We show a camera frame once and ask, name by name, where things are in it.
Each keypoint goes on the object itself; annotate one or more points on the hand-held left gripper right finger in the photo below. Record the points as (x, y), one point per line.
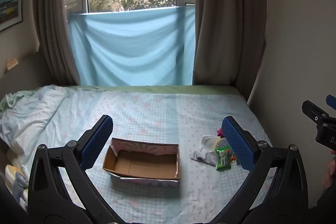
(239, 144)

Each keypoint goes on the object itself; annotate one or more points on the pink pouch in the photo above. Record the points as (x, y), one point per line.
(220, 132)

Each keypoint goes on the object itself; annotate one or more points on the framed wall poster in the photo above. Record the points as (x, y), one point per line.
(10, 3)

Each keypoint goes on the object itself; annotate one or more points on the yellow and blue pillow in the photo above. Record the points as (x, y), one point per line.
(15, 182)

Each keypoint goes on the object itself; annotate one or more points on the person's right hand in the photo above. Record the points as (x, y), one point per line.
(330, 172)

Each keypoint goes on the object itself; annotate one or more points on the orange plush toy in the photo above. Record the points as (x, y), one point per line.
(233, 160)

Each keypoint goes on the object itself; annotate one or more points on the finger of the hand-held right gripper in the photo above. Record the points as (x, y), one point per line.
(331, 102)
(312, 109)

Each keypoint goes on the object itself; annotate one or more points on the cardboard box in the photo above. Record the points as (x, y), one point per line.
(141, 165)

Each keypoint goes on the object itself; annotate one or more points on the light blue hanging cloth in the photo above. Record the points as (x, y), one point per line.
(131, 48)

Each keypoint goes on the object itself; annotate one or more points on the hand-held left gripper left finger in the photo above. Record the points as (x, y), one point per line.
(95, 144)

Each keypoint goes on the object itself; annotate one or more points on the green packet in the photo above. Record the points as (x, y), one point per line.
(223, 159)

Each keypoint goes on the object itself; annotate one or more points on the silver glitter pouch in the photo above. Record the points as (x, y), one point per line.
(222, 144)

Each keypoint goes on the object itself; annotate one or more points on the grey-brown curtain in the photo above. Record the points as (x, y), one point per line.
(225, 24)
(56, 24)

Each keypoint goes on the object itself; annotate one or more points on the small yellowish object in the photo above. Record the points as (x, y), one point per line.
(11, 63)

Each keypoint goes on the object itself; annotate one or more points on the white cloth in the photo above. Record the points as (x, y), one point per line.
(203, 158)

